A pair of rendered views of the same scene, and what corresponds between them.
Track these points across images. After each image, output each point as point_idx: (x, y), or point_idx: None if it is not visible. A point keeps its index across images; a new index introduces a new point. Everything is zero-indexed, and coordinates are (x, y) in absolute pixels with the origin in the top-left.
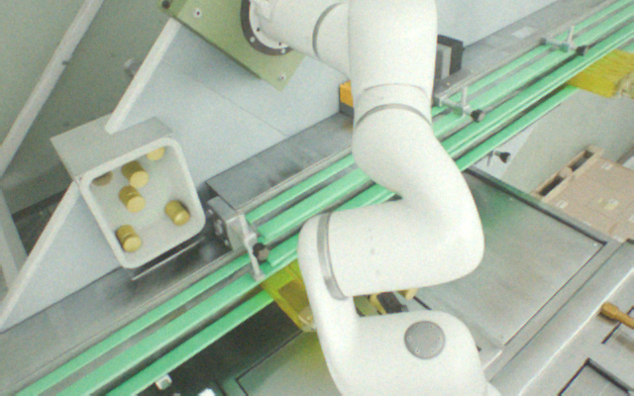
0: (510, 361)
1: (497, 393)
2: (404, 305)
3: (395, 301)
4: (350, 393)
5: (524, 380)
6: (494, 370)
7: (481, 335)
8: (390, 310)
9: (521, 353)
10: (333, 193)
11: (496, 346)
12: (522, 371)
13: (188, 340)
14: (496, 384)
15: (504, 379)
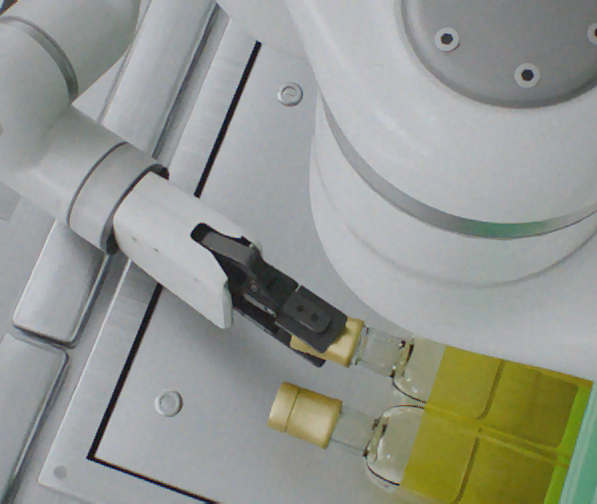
0: (13, 468)
1: None
2: (248, 262)
3: (289, 313)
4: None
5: None
6: (48, 445)
7: (96, 500)
8: (288, 279)
9: None
10: None
11: (52, 483)
12: None
13: None
14: (31, 392)
15: (17, 413)
